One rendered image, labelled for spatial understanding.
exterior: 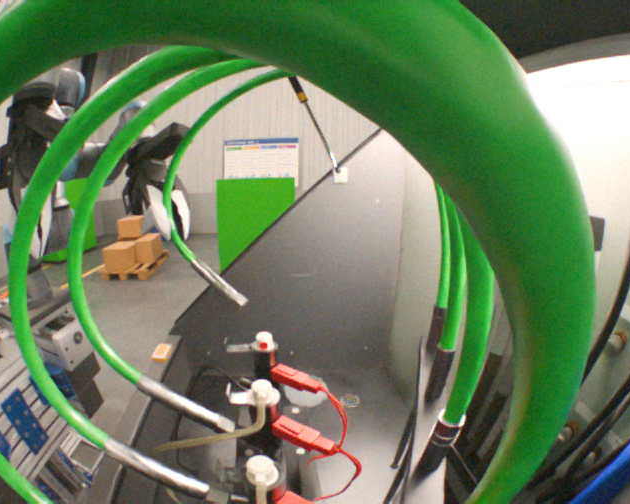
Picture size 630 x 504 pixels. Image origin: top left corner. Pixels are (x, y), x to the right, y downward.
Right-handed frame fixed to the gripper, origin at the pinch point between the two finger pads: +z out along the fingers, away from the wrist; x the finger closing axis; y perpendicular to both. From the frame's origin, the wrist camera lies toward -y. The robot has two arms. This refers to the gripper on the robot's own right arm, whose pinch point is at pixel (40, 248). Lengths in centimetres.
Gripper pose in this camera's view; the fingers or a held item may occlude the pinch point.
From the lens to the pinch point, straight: 40.8
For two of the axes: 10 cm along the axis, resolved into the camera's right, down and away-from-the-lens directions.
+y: -9.9, 0.2, -1.2
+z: -0.1, 9.7, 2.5
